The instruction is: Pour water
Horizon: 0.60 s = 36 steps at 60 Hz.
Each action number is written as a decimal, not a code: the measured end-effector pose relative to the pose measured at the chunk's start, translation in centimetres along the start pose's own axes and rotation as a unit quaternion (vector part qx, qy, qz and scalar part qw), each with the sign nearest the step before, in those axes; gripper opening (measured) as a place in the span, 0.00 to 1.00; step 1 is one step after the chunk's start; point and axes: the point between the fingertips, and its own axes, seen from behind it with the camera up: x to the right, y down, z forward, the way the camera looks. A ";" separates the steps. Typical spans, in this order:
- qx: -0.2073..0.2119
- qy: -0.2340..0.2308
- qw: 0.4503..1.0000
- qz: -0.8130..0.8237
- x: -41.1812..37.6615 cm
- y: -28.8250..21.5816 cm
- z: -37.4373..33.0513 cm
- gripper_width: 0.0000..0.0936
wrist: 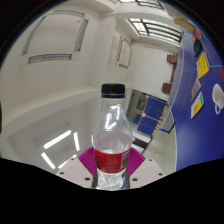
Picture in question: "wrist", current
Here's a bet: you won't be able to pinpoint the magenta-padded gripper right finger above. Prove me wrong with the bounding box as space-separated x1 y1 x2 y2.
124 147 166 189

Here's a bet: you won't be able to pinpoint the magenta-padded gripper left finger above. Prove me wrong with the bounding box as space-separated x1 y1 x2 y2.
54 147 99 189

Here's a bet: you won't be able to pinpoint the clear red-labelled drink bottle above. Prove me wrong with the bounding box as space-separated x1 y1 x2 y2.
91 83 134 191

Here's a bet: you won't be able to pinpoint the ceiling strip lights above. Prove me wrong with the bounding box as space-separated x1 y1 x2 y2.
40 129 81 170

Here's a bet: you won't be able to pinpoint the blue-framed net barrier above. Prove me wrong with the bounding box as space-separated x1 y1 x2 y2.
153 106 176 134

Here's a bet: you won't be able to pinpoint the folded blue tennis tables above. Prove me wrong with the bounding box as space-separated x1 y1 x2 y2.
136 95 168 136

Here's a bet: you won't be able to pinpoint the yellow and blue book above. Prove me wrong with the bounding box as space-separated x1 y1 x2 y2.
190 91 205 120

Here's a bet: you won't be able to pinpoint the brown armchair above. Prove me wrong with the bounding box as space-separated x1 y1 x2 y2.
161 82 173 96
166 53 179 66

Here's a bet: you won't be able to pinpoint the grey book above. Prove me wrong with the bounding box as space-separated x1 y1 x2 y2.
190 77 202 102

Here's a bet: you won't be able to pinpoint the white mug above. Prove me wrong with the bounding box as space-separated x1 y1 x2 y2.
211 83 224 115

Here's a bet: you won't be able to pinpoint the large yellow book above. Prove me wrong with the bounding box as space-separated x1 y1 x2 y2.
195 51 210 80

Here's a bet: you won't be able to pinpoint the tall dark-framed window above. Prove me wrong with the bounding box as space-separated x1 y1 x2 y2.
128 18 184 45

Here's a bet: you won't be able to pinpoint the dark wall picture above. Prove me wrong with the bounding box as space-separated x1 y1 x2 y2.
136 94 148 111

